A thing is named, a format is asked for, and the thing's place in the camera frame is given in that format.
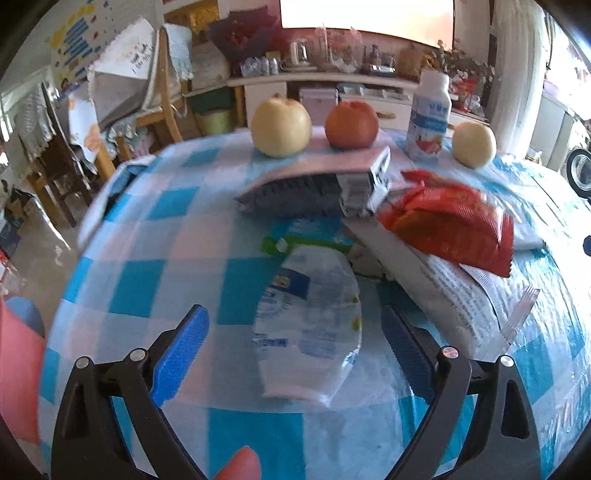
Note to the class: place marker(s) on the wooden chair with cloth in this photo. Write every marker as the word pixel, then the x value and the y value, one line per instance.
pixel 173 69

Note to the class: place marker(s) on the green waste bin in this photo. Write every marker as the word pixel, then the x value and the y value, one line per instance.
pixel 216 122

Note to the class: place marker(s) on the pink plastic cup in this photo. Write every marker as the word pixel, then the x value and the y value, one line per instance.
pixel 18 369

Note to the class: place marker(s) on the red snack bag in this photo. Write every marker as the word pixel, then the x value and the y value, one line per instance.
pixel 452 221

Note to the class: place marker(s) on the red apple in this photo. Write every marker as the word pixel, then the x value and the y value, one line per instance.
pixel 351 124

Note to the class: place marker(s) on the white curtain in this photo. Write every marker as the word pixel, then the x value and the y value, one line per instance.
pixel 519 69

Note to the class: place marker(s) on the pink storage box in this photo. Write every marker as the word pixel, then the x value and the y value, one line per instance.
pixel 317 106

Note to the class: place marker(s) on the white printed plastic bag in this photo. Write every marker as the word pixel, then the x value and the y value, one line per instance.
pixel 452 295

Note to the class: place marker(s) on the white yogurt bottle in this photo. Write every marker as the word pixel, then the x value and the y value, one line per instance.
pixel 428 120

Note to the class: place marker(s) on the person's left hand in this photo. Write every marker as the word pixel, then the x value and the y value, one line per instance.
pixel 240 464

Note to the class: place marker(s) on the white television cabinet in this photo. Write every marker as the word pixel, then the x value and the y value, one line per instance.
pixel 277 92

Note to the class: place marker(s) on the small yellow pear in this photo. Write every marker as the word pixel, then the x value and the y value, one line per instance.
pixel 474 145

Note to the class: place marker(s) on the blue plastic stool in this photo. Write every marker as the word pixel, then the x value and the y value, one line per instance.
pixel 25 311

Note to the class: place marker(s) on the blue white checkered tablecloth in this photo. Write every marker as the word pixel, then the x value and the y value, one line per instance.
pixel 152 286

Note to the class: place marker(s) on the clear electric kettle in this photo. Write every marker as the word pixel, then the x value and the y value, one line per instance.
pixel 299 53

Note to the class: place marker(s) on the large yellow pear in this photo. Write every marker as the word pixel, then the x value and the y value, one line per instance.
pixel 280 125

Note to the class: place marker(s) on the green wrapper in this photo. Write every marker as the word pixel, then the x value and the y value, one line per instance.
pixel 277 243

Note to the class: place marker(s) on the dark wrapped flower bouquet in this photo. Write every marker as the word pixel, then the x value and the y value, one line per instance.
pixel 242 34

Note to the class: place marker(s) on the small white drink carton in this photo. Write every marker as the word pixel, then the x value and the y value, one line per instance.
pixel 364 194

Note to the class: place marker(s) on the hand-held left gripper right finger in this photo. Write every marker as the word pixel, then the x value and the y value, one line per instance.
pixel 404 350

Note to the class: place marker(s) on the wall poster with blue strips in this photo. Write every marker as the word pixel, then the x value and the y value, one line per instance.
pixel 76 41

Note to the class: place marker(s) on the bright rectangular screen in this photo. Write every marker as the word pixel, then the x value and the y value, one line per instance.
pixel 364 18

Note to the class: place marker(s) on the dark wooden chair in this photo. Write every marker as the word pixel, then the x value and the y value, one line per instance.
pixel 55 157

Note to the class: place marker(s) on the dining table with cloth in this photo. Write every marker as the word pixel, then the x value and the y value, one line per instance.
pixel 85 124

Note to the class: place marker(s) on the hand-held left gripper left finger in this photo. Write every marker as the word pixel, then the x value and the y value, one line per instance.
pixel 184 350

